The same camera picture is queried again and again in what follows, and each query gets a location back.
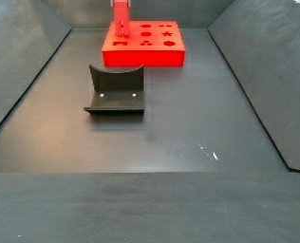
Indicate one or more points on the black curved holder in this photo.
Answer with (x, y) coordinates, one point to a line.
(118, 91)

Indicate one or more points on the red shape-sorter block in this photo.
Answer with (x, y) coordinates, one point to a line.
(153, 45)

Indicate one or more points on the red double-square object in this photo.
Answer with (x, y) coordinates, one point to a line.
(121, 14)

